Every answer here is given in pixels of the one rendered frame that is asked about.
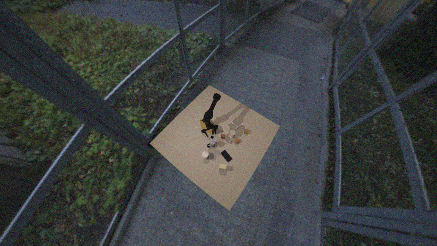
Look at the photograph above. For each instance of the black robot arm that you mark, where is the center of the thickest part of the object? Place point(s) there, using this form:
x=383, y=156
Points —
x=209, y=113

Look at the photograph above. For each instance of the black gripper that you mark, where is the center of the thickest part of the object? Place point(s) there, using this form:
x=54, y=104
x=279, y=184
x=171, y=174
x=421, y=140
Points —
x=204, y=130

